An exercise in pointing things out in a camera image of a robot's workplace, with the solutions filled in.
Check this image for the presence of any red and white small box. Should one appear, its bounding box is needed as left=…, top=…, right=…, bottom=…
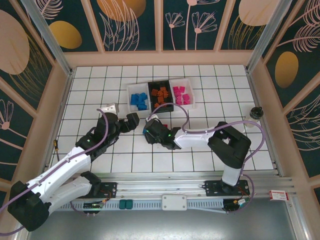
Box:
left=268, top=189, right=290, bottom=202

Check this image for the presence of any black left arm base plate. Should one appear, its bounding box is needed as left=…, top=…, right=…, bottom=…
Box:
left=98, top=181, right=118, bottom=200

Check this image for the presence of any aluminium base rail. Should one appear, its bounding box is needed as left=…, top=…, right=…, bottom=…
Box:
left=67, top=172, right=298, bottom=201

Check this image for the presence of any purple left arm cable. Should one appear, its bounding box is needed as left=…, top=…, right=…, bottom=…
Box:
left=0, top=107, right=110, bottom=236

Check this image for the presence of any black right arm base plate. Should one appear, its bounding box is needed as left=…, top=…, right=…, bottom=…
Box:
left=201, top=179, right=251, bottom=198

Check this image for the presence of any clear bottle with black cap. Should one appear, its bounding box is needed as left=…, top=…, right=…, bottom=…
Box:
left=243, top=106, right=264, bottom=128

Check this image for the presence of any white mounting plate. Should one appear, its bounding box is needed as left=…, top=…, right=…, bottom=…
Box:
left=161, top=194, right=188, bottom=211

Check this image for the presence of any aluminium corner post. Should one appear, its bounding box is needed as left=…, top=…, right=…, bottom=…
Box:
left=245, top=0, right=300, bottom=73
left=21, top=0, right=75, bottom=77

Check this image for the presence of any black plastic bin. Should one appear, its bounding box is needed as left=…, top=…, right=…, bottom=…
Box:
left=147, top=80, right=175, bottom=114

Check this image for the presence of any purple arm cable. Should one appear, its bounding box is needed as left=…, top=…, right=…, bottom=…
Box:
left=146, top=102, right=266, bottom=213
left=0, top=107, right=110, bottom=236

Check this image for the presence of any small controller board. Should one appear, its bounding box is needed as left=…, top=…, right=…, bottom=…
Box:
left=223, top=198, right=251, bottom=212
left=83, top=201, right=105, bottom=211

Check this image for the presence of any aluminium side rail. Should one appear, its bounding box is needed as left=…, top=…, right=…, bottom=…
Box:
left=246, top=69, right=286, bottom=177
left=44, top=72, right=75, bottom=173

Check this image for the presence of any white plastic bin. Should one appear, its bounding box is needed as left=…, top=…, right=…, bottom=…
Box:
left=169, top=78, right=197, bottom=110
left=126, top=82, right=151, bottom=113

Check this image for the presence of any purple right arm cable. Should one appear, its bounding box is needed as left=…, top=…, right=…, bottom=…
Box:
left=146, top=102, right=266, bottom=213

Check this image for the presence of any grey slotted cable duct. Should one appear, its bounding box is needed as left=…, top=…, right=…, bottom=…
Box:
left=59, top=199, right=226, bottom=215

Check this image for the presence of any black and yellow screwdriver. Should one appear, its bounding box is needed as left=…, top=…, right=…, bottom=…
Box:
left=52, top=140, right=61, bottom=161

